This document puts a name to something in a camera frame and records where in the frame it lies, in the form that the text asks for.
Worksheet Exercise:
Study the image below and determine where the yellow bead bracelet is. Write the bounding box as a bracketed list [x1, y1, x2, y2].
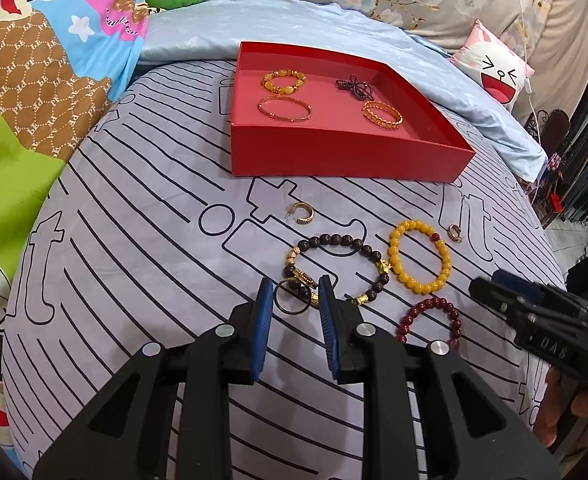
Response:
[386, 219, 454, 296]

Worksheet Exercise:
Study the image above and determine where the red bead bracelet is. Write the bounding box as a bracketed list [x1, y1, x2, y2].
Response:
[396, 296, 464, 354]

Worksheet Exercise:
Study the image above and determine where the gold ornate ring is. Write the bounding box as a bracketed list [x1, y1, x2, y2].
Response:
[272, 277, 321, 317]

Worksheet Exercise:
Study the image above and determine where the dark wood bead bracelet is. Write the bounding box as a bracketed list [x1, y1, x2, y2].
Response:
[282, 232, 394, 309]

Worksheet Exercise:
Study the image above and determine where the woven gold chain bracelet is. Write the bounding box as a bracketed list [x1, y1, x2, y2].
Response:
[361, 100, 405, 130]

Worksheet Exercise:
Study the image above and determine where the thin gold bangle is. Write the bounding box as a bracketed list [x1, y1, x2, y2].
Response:
[257, 96, 312, 124]

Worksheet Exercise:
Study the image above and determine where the right hand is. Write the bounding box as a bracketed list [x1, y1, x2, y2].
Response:
[533, 367, 588, 451]

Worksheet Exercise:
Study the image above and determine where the small gold hoop earring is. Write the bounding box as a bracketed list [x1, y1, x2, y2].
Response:
[446, 224, 463, 243]

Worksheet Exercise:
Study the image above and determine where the grey striped bed sheet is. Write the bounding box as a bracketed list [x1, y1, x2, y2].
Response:
[2, 61, 563, 479]

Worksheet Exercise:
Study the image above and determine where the beige curtain cloth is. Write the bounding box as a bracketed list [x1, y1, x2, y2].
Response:
[513, 0, 588, 124]

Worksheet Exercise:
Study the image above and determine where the pink white cartoon pillow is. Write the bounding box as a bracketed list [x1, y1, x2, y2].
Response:
[450, 20, 535, 110]

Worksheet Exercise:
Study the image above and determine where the red cardboard tray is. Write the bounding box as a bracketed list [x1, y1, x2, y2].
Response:
[230, 41, 475, 183]

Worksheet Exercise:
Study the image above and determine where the light blue blanket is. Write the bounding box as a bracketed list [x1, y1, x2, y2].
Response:
[137, 0, 548, 182]

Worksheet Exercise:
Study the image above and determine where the colourful cartoon monkey quilt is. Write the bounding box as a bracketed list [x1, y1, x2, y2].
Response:
[0, 0, 149, 458]

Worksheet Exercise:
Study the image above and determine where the white charging cable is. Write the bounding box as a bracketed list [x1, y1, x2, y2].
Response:
[515, 0, 546, 162]

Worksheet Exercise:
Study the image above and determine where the dark small-bead knotted bracelet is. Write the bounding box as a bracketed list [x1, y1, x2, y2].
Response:
[335, 74, 376, 103]

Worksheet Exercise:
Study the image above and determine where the amber gold bead bracelet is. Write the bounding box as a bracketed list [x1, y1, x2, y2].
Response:
[260, 69, 307, 97]

